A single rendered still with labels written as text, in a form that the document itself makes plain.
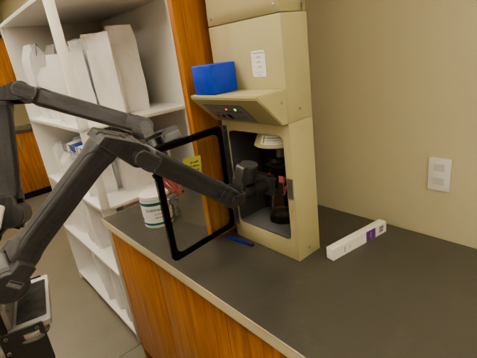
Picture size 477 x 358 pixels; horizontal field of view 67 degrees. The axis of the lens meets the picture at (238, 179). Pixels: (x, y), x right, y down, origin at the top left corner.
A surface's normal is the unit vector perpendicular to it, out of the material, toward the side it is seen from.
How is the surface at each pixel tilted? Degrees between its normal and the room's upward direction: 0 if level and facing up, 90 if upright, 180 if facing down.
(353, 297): 0
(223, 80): 90
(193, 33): 90
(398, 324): 0
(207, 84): 90
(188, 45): 90
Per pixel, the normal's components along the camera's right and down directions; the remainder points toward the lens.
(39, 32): 0.66, 0.18
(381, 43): -0.75, 0.31
